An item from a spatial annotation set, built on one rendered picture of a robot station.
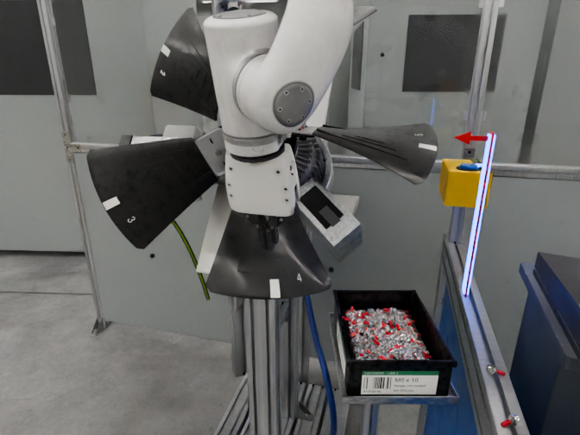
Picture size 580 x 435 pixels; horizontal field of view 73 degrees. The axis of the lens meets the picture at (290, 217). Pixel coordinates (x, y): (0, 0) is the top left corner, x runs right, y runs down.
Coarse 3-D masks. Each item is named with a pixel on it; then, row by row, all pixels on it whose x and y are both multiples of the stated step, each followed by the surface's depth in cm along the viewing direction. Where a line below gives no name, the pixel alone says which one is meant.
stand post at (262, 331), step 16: (256, 304) 106; (272, 304) 105; (256, 320) 108; (272, 320) 107; (256, 336) 110; (272, 336) 109; (256, 352) 112; (272, 352) 110; (256, 368) 114; (272, 368) 112; (256, 384) 116; (272, 384) 114; (256, 400) 118; (272, 400) 116; (256, 416) 122; (272, 416) 118; (256, 432) 124; (272, 432) 120
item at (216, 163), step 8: (200, 136) 80; (208, 136) 80; (216, 136) 80; (200, 144) 80; (208, 144) 81; (216, 144) 81; (208, 152) 81; (224, 152) 82; (208, 160) 82; (216, 160) 82; (224, 160) 83; (216, 168) 83; (224, 168) 83
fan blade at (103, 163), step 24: (144, 144) 79; (168, 144) 79; (192, 144) 80; (96, 168) 80; (120, 168) 80; (144, 168) 80; (168, 168) 80; (192, 168) 81; (120, 192) 81; (144, 192) 81; (168, 192) 82; (192, 192) 83; (120, 216) 81; (144, 216) 82; (168, 216) 83; (144, 240) 83
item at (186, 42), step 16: (192, 16) 89; (176, 32) 92; (192, 32) 88; (176, 48) 91; (192, 48) 88; (160, 64) 95; (176, 64) 92; (192, 64) 88; (208, 64) 86; (160, 80) 96; (176, 80) 93; (192, 80) 89; (208, 80) 86; (160, 96) 97; (176, 96) 94; (192, 96) 91; (208, 96) 88; (208, 112) 90
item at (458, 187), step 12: (444, 168) 102; (456, 168) 97; (444, 180) 99; (456, 180) 95; (468, 180) 95; (444, 192) 97; (456, 192) 96; (468, 192) 96; (444, 204) 98; (456, 204) 97; (468, 204) 96
